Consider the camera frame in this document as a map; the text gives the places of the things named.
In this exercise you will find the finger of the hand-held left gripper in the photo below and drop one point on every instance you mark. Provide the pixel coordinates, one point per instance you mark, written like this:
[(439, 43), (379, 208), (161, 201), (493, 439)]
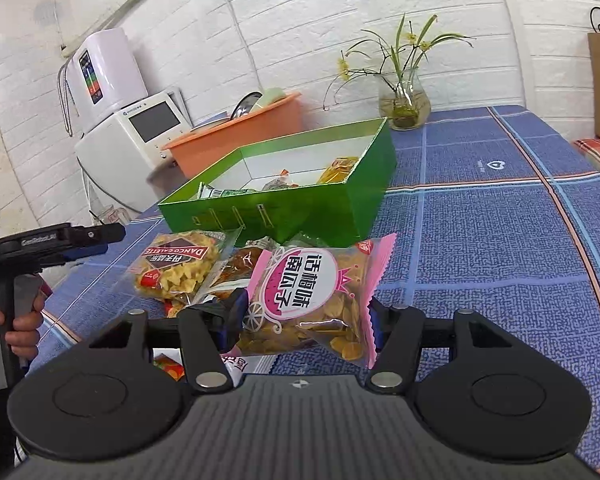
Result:
[(97, 236)]

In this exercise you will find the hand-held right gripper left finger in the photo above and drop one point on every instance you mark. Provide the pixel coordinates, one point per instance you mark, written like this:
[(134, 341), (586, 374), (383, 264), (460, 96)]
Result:
[(232, 320)]

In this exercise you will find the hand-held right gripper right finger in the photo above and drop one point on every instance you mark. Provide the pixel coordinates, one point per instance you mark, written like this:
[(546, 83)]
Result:
[(375, 322)]

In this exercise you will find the pink seed snack packet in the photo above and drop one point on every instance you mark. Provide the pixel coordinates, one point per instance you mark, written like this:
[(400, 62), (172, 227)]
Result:
[(305, 290)]

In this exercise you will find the green cardboard box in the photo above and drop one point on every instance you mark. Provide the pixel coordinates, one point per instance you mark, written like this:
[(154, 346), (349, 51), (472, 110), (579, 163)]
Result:
[(280, 210)]

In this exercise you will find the person's left hand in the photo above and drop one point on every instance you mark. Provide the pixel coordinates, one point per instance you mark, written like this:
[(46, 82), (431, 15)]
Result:
[(25, 324)]

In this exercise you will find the glass jar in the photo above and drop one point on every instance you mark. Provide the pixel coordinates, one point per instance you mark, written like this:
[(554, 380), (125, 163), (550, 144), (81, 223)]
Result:
[(114, 216)]

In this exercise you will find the pink and white packet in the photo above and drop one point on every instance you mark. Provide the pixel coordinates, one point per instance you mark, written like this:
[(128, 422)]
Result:
[(255, 364)]

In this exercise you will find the brown snack packet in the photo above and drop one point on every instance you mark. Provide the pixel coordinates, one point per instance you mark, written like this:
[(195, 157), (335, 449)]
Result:
[(235, 265)]

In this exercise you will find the clear biscuit packet brown label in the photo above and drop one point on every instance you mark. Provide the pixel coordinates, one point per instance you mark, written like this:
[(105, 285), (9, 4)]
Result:
[(180, 270)]

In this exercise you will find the white appliance with screen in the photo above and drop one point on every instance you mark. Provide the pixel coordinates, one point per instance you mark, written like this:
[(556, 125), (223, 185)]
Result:
[(110, 160)]

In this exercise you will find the small orange candy packet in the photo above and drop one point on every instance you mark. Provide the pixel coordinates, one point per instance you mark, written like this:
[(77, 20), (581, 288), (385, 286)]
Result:
[(170, 367)]

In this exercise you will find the green snack packet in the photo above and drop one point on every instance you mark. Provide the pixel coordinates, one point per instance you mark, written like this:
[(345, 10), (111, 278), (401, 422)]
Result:
[(225, 193)]

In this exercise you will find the blue plaid tablecloth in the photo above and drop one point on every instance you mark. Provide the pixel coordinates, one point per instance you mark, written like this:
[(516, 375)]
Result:
[(480, 240)]

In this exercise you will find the orange snack packet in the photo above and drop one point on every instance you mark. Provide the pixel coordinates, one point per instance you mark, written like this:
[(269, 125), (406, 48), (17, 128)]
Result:
[(280, 180)]

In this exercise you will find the yellow snack packet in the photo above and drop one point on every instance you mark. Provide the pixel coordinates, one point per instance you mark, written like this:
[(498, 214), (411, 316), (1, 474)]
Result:
[(337, 170)]

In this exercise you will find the white water purifier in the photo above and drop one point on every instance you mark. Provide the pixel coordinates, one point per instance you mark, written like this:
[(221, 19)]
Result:
[(110, 75)]

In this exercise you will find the orange plastic basin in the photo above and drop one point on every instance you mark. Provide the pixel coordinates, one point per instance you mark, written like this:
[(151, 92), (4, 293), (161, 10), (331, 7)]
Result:
[(240, 130)]

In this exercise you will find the dark metal lid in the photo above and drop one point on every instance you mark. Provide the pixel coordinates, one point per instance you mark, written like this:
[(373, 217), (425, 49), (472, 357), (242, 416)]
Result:
[(242, 106)]

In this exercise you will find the glass vase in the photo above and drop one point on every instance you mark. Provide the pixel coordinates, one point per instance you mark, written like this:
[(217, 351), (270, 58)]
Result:
[(405, 105)]

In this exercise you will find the pale green bowl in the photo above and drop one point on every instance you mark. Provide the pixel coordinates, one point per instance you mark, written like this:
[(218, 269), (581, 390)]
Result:
[(272, 97)]

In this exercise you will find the yellow orchid plant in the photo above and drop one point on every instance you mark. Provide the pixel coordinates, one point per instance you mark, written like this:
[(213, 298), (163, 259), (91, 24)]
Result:
[(405, 45)]

